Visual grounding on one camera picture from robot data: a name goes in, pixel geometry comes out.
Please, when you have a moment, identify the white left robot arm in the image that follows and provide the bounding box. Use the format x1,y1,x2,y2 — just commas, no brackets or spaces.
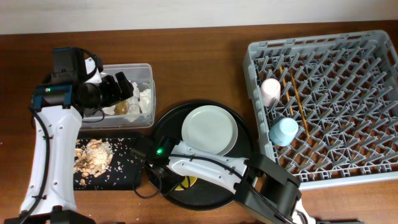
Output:
5,72,133,223

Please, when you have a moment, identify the large white napkin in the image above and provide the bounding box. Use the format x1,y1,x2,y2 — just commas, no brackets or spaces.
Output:
103,82,141,122

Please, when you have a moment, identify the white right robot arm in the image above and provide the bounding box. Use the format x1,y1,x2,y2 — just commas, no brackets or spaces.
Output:
143,138,316,223

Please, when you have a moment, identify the grey plastic dishwasher rack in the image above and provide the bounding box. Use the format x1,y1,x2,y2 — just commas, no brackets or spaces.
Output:
243,30,397,190

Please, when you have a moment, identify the grey round plate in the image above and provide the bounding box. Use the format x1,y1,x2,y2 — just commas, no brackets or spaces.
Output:
181,105,238,156

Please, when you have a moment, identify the round black serving tray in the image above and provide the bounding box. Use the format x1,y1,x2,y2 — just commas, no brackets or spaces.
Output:
151,100,256,210

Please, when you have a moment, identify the black rectangular tray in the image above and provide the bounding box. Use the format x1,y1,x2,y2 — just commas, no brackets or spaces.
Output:
73,133,142,190

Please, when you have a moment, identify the blue cup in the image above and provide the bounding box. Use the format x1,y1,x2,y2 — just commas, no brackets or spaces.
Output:
269,118,299,146

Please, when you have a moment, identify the gold foil wrapper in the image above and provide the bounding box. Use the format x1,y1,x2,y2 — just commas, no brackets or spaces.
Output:
114,100,128,115

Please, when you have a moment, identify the wooden chopstick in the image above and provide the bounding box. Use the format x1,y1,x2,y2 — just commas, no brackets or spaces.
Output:
279,66,294,116
289,68,310,139

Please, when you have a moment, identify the small white tissue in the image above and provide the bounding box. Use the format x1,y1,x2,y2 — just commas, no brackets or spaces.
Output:
139,88,152,113

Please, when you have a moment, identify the yellow bowl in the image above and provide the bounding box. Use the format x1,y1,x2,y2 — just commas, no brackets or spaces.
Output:
175,176,197,191

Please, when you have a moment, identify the clear plastic waste bin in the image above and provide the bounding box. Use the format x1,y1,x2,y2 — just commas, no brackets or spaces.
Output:
81,63,156,131

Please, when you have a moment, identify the pink cup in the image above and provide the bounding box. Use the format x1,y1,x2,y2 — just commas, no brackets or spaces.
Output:
260,78,280,107

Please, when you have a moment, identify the food scraps pile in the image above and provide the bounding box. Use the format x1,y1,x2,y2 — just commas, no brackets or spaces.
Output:
73,139,114,187

